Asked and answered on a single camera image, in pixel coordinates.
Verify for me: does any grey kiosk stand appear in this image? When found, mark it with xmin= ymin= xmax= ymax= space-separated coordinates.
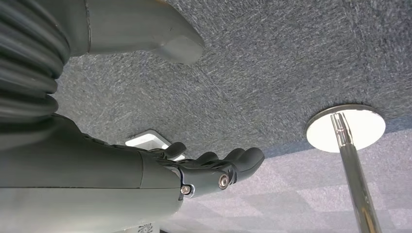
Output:
xmin=111 ymin=129 xmax=187 ymax=233

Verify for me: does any chrome stanchion with round base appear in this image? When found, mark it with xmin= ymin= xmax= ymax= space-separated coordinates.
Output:
xmin=306 ymin=104 xmax=387 ymax=233

